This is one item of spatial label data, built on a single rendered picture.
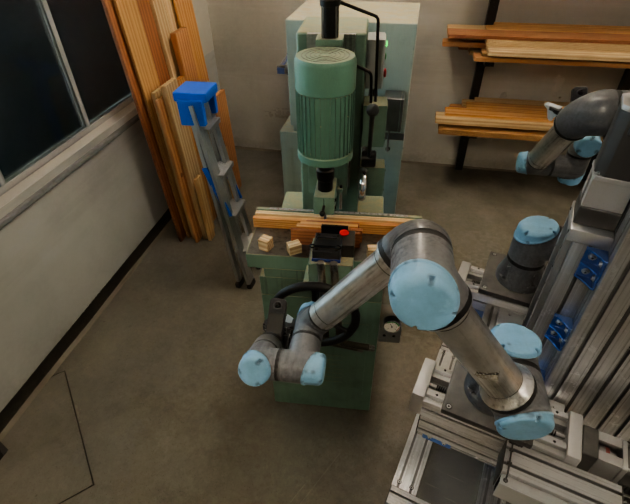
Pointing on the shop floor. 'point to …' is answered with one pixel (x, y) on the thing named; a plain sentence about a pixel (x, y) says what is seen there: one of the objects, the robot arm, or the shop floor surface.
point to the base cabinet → (336, 363)
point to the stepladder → (217, 170)
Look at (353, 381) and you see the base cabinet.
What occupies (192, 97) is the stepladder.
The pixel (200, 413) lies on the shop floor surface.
